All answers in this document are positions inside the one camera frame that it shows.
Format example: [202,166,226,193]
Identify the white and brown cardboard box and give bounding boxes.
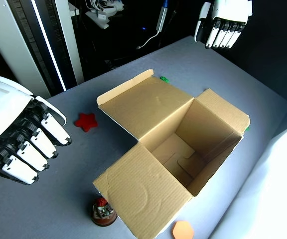
[92,69,251,239]

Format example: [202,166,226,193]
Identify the brown chocolate toy cake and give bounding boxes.
[91,196,119,227]

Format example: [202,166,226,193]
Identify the grey hub stick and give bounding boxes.
[156,0,171,32]

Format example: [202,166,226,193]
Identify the white cabinet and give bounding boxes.
[0,0,85,99]

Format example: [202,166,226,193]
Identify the white light strip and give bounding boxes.
[30,0,67,92]

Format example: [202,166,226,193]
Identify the red star foam block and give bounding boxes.
[74,112,99,132]

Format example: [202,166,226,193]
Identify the grey table cloth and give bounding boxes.
[0,35,287,239]

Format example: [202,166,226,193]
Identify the white plastic parts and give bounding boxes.
[85,0,124,30]

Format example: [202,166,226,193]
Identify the white backdrop sheet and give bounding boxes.
[208,117,287,239]

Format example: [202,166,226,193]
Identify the orange hexagon foam block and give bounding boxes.
[172,220,195,239]

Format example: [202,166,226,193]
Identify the white cable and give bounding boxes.
[136,29,160,50]

